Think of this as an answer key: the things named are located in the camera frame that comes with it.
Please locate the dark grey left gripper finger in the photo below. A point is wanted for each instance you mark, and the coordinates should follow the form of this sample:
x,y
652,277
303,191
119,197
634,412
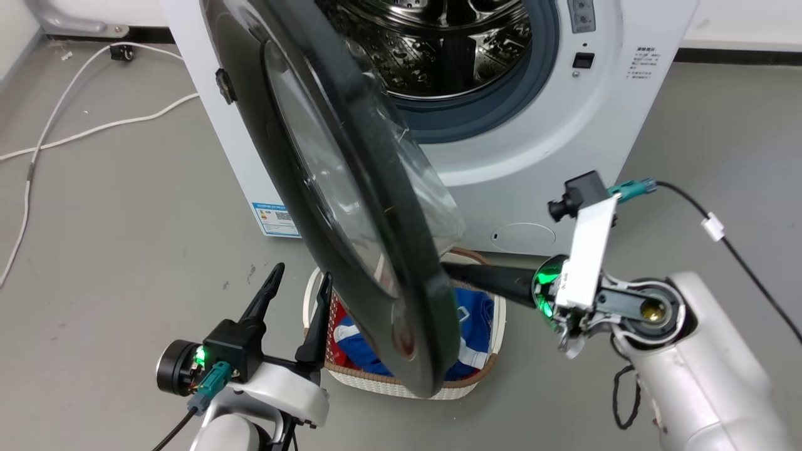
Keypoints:
x,y
266,297
318,326

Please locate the white front-loading washing machine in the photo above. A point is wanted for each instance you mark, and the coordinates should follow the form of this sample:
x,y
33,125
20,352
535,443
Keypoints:
x,y
551,144

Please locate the blue garment with white stripes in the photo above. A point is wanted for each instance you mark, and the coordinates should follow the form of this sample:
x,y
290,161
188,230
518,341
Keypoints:
x,y
473,313

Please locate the red garment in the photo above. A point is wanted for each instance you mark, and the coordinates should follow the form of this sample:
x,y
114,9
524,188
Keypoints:
x,y
338,326

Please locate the grey curved pipe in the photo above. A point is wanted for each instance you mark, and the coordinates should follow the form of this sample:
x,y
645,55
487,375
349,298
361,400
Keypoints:
x,y
69,22

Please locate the grey rubber door gasket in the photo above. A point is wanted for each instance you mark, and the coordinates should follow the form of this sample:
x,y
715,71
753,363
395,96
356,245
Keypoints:
x,y
495,109

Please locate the round white filter cover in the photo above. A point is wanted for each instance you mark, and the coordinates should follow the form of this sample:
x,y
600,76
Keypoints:
x,y
523,238

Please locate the white and grey right arm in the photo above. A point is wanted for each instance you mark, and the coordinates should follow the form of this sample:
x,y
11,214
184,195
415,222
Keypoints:
x,y
702,376

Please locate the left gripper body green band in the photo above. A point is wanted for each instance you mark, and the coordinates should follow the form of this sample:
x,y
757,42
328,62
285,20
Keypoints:
x,y
225,347

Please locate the white wicker laundry basket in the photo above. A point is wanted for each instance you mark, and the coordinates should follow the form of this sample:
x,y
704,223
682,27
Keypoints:
x,y
482,376

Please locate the black wrist camera white bracket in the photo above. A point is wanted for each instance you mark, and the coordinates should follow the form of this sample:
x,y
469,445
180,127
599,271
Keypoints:
x,y
589,244

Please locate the black floor plug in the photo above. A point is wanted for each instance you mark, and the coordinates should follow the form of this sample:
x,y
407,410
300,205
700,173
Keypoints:
x,y
122,52

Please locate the stainless steel washer drum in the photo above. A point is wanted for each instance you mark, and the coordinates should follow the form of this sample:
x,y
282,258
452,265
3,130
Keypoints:
x,y
438,50

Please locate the white and grey left arm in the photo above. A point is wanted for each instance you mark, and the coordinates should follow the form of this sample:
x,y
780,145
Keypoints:
x,y
282,391

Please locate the black door lock slot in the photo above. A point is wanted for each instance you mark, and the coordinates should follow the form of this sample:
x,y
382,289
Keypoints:
x,y
583,61

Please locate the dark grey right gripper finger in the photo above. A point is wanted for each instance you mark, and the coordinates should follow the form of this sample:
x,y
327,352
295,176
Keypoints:
x,y
495,282

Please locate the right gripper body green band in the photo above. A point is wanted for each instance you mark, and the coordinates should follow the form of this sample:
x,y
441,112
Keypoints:
x,y
551,294

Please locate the blue energy label sticker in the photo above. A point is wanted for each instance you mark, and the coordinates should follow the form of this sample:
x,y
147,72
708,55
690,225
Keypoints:
x,y
276,219

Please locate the black round washing machine door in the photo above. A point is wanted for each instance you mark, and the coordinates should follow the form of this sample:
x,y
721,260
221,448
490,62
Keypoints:
x,y
369,238

